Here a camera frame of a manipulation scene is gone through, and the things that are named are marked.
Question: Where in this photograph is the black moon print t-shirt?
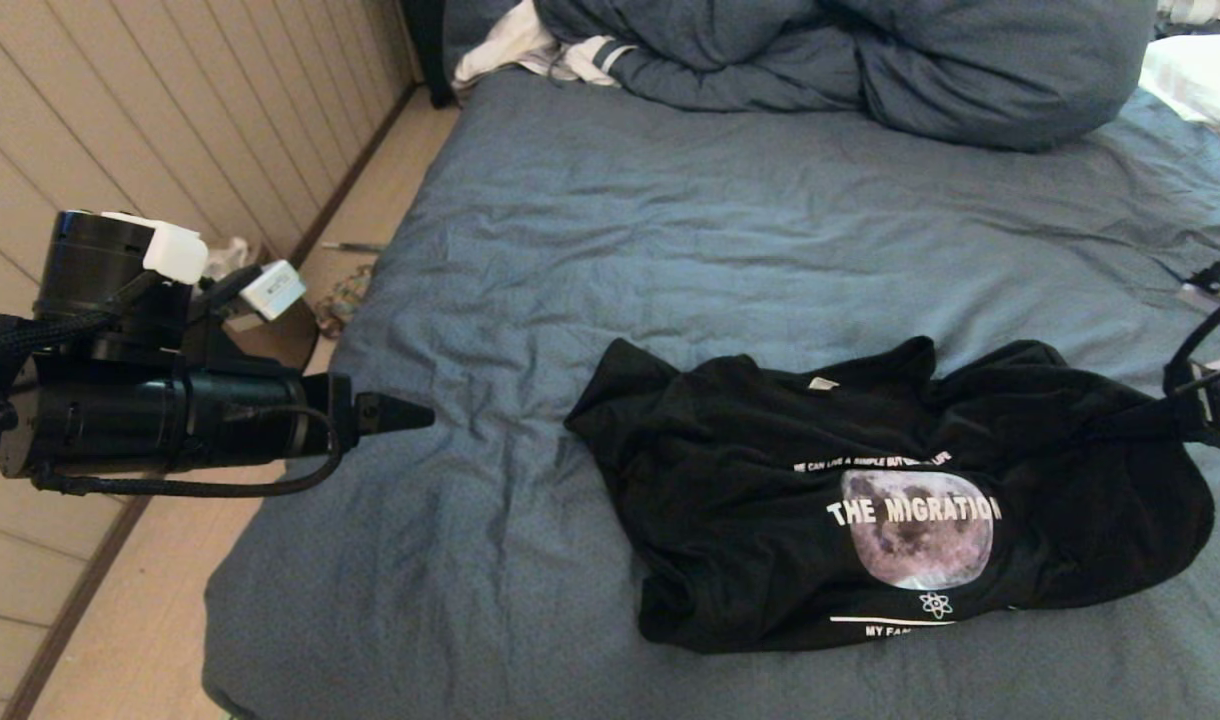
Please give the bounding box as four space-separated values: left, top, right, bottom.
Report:
564 336 1217 655

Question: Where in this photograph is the brown trash bin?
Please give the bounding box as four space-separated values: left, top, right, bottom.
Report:
205 237 320 373

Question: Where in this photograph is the patterned crumpled cloth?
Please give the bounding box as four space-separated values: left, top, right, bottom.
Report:
315 265 377 339

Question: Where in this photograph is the crumpled plastic bin bag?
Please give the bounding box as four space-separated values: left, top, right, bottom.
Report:
205 237 252 283

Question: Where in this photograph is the white pillow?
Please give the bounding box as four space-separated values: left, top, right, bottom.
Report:
1138 32 1220 158

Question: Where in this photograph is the dark bedside furniture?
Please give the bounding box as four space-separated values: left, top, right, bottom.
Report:
402 0 461 109

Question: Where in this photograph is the white striped garment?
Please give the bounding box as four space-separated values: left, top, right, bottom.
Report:
453 0 637 89

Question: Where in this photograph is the blue crumpled duvet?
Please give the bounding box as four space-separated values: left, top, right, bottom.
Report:
445 0 1157 154

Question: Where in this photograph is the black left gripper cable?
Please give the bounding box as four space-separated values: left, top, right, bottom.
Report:
32 402 345 499

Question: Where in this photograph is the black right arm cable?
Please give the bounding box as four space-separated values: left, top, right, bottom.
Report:
1162 260 1220 396

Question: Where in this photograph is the white left wrist camera on bracket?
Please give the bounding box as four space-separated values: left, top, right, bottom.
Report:
180 260 308 376

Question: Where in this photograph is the braided black left arm cable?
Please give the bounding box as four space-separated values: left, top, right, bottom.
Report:
0 270 171 373

